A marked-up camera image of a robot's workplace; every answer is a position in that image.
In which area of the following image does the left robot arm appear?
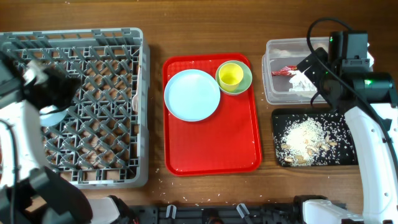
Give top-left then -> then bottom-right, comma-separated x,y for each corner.
1,54 -> 93,223

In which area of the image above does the white plastic fork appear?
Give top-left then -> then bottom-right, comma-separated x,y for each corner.
132,92 -> 139,113

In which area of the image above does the red snack wrapper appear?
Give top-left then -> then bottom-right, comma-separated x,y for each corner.
271,65 -> 298,77

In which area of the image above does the grey dishwasher rack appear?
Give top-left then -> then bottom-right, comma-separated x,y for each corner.
1,27 -> 150,189

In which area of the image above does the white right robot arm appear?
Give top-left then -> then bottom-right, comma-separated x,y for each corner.
297,48 -> 397,223

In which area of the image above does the yellow cup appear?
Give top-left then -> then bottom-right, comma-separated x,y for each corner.
218,62 -> 244,92

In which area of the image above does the small light blue bowl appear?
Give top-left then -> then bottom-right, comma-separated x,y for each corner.
39,105 -> 67,127

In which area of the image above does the large light blue plate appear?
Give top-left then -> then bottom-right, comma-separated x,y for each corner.
164,69 -> 221,122

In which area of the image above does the clear plastic waste bin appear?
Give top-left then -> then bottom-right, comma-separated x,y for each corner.
262,38 -> 316,105

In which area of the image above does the crumpled white paper napkin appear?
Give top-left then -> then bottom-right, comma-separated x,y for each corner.
289,70 -> 317,91

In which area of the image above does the green bowl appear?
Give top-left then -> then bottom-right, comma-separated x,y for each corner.
215,60 -> 252,95

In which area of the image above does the pile of rice scraps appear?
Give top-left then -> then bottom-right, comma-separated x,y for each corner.
276,118 -> 338,166

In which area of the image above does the black plastic tray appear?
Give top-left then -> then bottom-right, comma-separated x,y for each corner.
271,108 -> 358,167

